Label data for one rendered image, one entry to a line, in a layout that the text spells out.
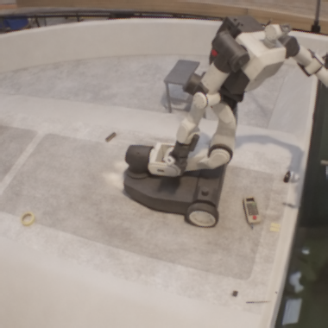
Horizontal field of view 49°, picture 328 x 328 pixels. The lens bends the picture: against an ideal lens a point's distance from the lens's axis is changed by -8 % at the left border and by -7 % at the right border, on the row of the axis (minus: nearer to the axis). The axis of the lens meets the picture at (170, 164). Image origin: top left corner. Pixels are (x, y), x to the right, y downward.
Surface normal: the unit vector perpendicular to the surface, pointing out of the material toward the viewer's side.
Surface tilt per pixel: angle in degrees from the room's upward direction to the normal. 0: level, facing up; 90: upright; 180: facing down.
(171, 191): 0
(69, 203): 0
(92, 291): 12
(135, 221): 0
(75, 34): 90
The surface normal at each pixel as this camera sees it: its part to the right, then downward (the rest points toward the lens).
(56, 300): -0.22, -0.35
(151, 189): -0.11, -0.68
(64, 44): -0.04, 0.73
